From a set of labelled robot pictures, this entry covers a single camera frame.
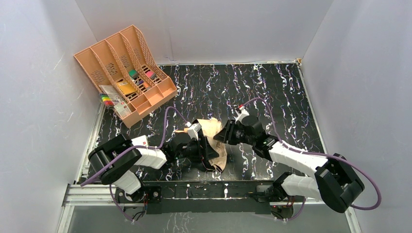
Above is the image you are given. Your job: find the small white green box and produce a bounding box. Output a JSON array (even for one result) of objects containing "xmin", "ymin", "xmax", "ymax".
[{"xmin": 132, "ymin": 135, "xmax": 148, "ymax": 147}]

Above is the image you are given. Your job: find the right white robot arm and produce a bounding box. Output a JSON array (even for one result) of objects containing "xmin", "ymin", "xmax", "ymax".
[{"xmin": 213, "ymin": 116, "xmax": 365, "ymax": 213}]

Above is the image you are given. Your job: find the green eraser block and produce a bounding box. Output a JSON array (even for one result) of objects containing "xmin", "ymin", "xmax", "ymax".
[{"xmin": 128, "ymin": 69, "xmax": 139, "ymax": 80}]

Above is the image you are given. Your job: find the pink eraser block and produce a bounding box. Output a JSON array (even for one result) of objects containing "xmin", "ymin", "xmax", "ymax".
[{"xmin": 145, "ymin": 70, "xmax": 157, "ymax": 80}]

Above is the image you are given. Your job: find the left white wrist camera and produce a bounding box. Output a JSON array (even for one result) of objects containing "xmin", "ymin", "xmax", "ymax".
[{"xmin": 184, "ymin": 122, "xmax": 201, "ymax": 141}]

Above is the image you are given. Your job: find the white paper card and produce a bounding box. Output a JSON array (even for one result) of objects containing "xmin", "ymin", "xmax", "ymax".
[{"xmin": 99, "ymin": 85, "xmax": 121, "ymax": 99}]

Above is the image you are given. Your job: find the colourful marker set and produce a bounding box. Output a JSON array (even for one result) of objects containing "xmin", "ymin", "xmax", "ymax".
[{"xmin": 99, "ymin": 93, "xmax": 115, "ymax": 108}]

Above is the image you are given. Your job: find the yellow notepad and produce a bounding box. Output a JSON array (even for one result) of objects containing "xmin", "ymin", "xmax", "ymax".
[{"xmin": 116, "ymin": 81, "xmax": 136, "ymax": 95}]

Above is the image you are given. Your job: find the beige folding umbrella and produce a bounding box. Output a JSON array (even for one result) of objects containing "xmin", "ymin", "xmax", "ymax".
[{"xmin": 171, "ymin": 118, "xmax": 227, "ymax": 172}]

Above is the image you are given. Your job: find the orange plastic file organizer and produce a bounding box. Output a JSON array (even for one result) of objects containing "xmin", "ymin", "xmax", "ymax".
[{"xmin": 74, "ymin": 25, "xmax": 177, "ymax": 128}]

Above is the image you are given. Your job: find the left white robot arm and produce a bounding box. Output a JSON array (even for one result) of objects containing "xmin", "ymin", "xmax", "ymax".
[{"xmin": 88, "ymin": 132, "xmax": 227, "ymax": 195}]

